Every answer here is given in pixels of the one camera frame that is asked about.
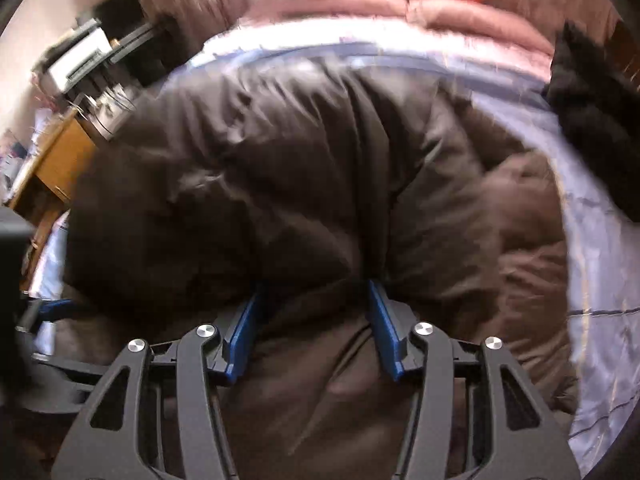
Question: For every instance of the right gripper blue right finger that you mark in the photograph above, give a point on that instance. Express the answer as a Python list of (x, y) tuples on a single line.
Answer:
[(420, 353)]

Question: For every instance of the pink pillow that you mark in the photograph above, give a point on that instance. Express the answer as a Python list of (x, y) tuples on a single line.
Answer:
[(484, 32), (273, 11)]

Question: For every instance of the pink pillow right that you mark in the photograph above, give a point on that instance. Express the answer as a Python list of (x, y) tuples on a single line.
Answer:
[(484, 32)]

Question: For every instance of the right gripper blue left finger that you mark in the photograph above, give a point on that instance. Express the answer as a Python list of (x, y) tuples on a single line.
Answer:
[(212, 355)]

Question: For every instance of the white printer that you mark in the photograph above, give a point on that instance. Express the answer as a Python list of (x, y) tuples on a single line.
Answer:
[(62, 64)]

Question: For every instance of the blue pink bed sheet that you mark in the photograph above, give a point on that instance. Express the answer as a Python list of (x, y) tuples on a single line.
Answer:
[(602, 243)]

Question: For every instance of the black garment on bed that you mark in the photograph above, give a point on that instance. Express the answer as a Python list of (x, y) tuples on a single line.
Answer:
[(598, 111)]

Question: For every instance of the black shelf stand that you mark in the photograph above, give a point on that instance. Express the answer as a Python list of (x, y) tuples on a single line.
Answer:
[(145, 56)]

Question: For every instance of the black monitor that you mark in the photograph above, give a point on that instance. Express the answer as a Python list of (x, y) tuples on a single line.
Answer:
[(118, 13)]

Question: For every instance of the brown puffer coat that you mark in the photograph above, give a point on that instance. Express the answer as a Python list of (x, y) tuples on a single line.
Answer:
[(296, 185)]

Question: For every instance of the yellow wooden desk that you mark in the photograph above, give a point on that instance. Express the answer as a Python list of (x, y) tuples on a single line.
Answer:
[(43, 193)]

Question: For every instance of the white floral bag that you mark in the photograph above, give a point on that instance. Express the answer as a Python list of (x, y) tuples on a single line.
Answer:
[(104, 114)]

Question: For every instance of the pink pillow left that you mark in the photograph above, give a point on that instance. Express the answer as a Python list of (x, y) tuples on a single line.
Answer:
[(273, 11)]

